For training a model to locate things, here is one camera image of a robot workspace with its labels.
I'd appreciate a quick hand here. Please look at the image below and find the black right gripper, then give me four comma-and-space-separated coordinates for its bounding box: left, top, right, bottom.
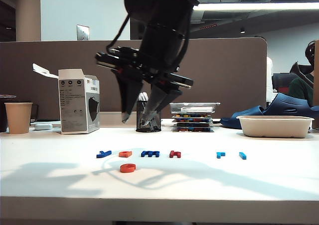
95, 50, 193, 126

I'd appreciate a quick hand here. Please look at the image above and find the orange letter c magnet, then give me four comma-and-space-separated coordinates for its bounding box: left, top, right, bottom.
120, 163, 137, 173

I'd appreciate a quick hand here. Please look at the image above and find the teal letter magnet board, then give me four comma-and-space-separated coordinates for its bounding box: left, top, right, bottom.
171, 127, 215, 133
172, 118, 213, 124
171, 113, 212, 119
173, 123, 214, 128

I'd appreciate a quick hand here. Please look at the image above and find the blue letter m magnet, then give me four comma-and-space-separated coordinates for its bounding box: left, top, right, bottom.
141, 150, 160, 158

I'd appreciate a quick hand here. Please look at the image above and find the blue letter y magnet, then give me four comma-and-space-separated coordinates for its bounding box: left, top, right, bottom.
96, 150, 112, 159

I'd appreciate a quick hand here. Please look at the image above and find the black mesh pen holder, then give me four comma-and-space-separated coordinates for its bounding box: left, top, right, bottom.
136, 100, 162, 133

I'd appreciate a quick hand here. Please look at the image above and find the clear plastic tray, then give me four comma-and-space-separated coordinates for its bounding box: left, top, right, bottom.
169, 102, 221, 115

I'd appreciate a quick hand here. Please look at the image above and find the white whiteboard marker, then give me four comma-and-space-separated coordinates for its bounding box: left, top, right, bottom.
181, 107, 215, 114

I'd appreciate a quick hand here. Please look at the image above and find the white grey mask box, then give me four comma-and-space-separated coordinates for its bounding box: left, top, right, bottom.
32, 63, 101, 135

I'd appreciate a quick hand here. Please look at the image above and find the brown fabric desk divider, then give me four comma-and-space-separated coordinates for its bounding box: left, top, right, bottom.
0, 37, 267, 122

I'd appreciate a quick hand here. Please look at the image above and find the navy blue foam slipper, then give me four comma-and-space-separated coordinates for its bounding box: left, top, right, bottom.
219, 106, 266, 130
263, 93, 319, 117

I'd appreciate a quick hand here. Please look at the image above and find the small white plastic case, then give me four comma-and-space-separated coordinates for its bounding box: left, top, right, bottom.
34, 123, 53, 131

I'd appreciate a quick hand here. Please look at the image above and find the person in white shirt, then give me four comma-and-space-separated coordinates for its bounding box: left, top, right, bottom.
266, 56, 274, 103

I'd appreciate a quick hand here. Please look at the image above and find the brown paper cup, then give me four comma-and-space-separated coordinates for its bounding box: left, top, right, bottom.
4, 102, 33, 135

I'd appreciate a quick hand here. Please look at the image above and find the beige pulp oval tray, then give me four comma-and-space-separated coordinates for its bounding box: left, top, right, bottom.
235, 115, 315, 139

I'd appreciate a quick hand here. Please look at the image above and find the white ceiling light strip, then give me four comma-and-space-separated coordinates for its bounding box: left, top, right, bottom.
191, 2, 319, 11

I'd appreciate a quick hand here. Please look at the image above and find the computer monitor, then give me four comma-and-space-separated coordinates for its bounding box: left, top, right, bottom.
272, 73, 294, 93

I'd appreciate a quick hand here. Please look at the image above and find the dark round container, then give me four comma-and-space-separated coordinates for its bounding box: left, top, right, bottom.
0, 94, 17, 133

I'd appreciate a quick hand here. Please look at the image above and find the person in green shirt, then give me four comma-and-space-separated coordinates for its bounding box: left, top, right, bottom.
288, 40, 316, 106

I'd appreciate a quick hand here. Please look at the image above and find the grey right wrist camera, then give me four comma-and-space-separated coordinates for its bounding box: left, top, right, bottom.
108, 46, 142, 60

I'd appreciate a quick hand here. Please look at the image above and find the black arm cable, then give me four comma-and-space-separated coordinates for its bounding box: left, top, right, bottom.
106, 10, 191, 68

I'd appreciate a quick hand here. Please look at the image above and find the metal wall switch plate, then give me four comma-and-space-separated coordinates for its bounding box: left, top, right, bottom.
76, 24, 91, 41

